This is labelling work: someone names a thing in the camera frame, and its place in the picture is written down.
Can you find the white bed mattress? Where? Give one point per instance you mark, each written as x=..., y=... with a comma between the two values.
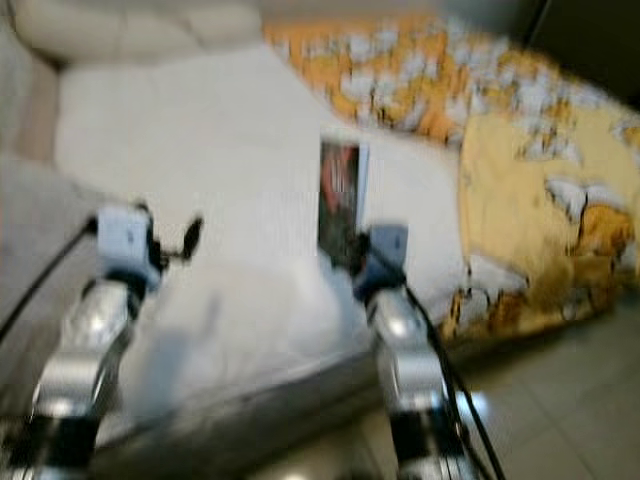
x=230, y=180

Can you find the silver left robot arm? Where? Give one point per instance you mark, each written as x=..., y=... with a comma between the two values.
x=75, y=370

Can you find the beige pillow with dark lettering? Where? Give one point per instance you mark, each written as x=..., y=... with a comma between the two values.
x=25, y=90

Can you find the dark book with red cover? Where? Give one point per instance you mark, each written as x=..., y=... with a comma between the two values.
x=340, y=195

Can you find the cream segmented long pillow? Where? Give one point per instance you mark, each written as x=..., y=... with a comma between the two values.
x=130, y=28

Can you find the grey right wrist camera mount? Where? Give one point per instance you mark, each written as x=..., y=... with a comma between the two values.
x=384, y=258

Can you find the yellow orange cartoon blanket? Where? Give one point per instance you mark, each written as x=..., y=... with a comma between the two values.
x=530, y=200

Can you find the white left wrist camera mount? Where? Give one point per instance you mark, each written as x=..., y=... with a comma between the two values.
x=128, y=245

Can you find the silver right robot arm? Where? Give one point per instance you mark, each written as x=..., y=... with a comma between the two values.
x=415, y=370

